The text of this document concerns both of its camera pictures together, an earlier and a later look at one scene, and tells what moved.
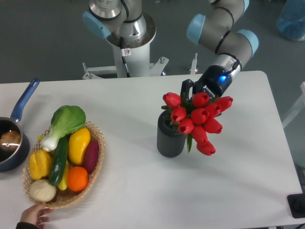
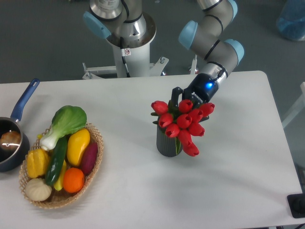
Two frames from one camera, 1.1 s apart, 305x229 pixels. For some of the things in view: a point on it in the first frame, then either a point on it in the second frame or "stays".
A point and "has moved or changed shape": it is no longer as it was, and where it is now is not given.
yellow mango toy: [78, 141] stays
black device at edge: [296, 203] stays
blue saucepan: [13, 160] stays
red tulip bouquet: [195, 117] has moved or changed shape
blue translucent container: [290, 22] stays
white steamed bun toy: [42, 190] has moved or changed shape
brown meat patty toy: [10, 140] stays
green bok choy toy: [64, 119] stays
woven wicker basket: [67, 196] has moved or changed shape
